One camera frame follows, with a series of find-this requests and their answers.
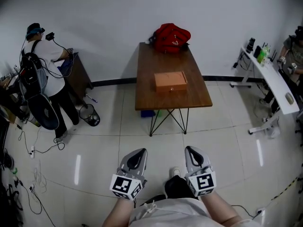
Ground orange wooden box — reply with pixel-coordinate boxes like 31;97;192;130
154;70;188;94

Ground white standing desk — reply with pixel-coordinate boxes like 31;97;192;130
230;46;301;140

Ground black cables under desk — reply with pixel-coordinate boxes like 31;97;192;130
232;51;255;80

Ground black cable on floor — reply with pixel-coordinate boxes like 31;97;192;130
18;129;66;155
231;204;261;220

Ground person's white shoe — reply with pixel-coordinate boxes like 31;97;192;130
169;166;181;178

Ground person's right forearm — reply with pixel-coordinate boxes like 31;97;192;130
200;191;245;227

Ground person's left forearm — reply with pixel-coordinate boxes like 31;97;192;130
102;196;137;227

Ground green plastic bottle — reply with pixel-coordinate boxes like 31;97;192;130
257;45;271;65

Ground dark brown wooden cabinet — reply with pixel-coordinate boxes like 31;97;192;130
56;52;94;105

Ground red backpack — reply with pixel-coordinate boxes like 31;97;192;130
149;23;192;55

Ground brown wooden drawer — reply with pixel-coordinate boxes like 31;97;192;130
155;84;188;94

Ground black sneaker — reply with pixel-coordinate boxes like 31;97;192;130
1;148;15;170

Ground black mesh wastebasket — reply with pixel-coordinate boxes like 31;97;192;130
78;103;101;128

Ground person's white shirt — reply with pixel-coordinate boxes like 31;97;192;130
128;197;261;227

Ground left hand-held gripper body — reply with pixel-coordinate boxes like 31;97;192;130
109;167;148;201

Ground person's black trouser leg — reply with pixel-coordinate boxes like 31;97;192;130
143;175;202;207

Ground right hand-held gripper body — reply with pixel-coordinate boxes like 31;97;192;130
185;166;217;197

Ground grey black office chair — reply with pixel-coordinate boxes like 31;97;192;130
18;78;60;131

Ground black tall bottle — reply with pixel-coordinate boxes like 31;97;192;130
245;37;256;54

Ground brown wooden table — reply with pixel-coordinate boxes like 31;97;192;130
134;42;213;137

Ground yellow black floor tape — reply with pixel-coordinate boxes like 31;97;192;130
270;175;299;201

